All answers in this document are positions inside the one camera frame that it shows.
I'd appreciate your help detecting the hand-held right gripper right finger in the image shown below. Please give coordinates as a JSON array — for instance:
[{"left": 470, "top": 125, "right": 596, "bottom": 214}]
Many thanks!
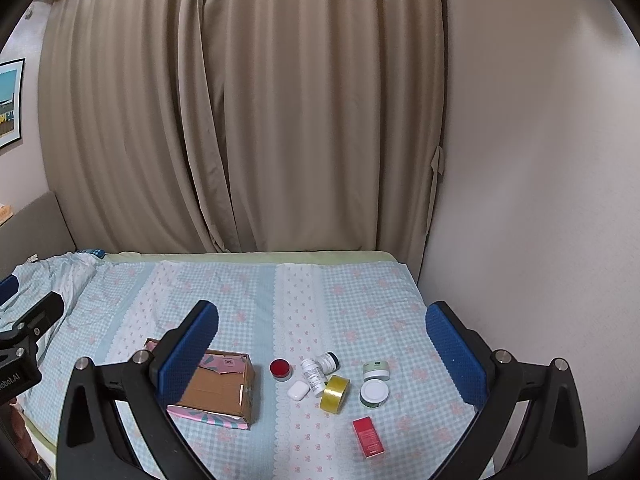
[{"left": 425, "top": 301, "right": 590, "bottom": 480}]

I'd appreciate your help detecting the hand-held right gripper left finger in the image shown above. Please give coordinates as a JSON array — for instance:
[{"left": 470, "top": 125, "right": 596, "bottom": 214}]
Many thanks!
[{"left": 54, "top": 300, "right": 221, "bottom": 480}]

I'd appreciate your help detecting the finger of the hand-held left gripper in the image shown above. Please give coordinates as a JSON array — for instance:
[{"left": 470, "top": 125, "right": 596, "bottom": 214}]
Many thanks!
[
  {"left": 0, "top": 275, "right": 21, "bottom": 306},
  {"left": 0, "top": 292, "right": 67, "bottom": 343}
]

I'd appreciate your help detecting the pink-lined cardboard box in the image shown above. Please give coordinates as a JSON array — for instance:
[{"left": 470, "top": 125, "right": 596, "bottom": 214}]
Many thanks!
[{"left": 144, "top": 337, "right": 257, "bottom": 431}]

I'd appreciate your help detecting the pale green cream jar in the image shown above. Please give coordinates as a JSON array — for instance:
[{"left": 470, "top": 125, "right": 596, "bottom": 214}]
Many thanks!
[{"left": 362, "top": 360, "right": 391, "bottom": 382}]

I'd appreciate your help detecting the white lid green jar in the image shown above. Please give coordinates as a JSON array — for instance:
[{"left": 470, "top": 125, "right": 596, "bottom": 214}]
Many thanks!
[{"left": 359, "top": 380, "right": 390, "bottom": 408}]

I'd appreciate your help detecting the red carton box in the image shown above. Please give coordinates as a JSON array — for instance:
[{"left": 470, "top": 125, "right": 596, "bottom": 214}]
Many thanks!
[{"left": 352, "top": 402, "right": 386, "bottom": 459}]

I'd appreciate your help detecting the white pill bottle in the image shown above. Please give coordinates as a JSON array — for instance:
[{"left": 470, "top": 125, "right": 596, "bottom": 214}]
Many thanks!
[{"left": 301, "top": 357, "right": 327, "bottom": 393}]

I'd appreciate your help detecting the yellow tape roll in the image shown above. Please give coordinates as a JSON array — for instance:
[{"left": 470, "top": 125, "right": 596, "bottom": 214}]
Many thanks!
[{"left": 320, "top": 374, "right": 351, "bottom": 413}]

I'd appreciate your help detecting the grey headboard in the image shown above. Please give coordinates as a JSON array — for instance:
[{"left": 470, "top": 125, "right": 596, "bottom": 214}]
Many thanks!
[{"left": 0, "top": 190, "right": 76, "bottom": 281}]

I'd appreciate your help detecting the pale green mattress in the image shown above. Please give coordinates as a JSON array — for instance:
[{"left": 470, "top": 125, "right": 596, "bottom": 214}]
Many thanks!
[{"left": 102, "top": 249, "right": 401, "bottom": 264}]

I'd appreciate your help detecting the checked floral bedsheet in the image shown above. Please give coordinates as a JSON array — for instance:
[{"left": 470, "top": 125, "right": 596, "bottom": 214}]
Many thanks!
[{"left": 0, "top": 250, "right": 496, "bottom": 480}]

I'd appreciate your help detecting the beige curtain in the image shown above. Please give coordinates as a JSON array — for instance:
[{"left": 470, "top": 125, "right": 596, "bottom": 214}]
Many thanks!
[{"left": 37, "top": 0, "right": 447, "bottom": 256}]

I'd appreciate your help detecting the framed wall picture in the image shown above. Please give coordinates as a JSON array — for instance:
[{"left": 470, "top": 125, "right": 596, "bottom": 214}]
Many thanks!
[{"left": 0, "top": 57, "right": 25, "bottom": 148}]

